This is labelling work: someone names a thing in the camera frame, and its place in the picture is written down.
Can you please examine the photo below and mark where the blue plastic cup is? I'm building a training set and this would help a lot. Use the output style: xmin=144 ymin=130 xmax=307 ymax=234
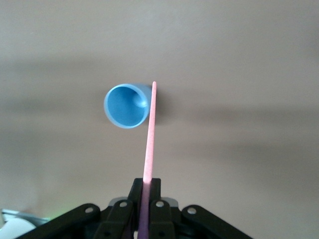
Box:
xmin=103 ymin=82 xmax=153 ymax=129

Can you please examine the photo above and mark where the pink chopstick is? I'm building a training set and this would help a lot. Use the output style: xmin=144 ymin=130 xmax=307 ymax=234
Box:
xmin=136 ymin=81 xmax=158 ymax=239

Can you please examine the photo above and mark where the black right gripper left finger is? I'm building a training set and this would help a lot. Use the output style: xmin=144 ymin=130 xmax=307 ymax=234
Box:
xmin=24 ymin=178 xmax=146 ymax=239

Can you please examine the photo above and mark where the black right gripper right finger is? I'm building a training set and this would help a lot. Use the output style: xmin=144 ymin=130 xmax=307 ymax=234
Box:
xmin=149 ymin=178 xmax=253 ymax=239

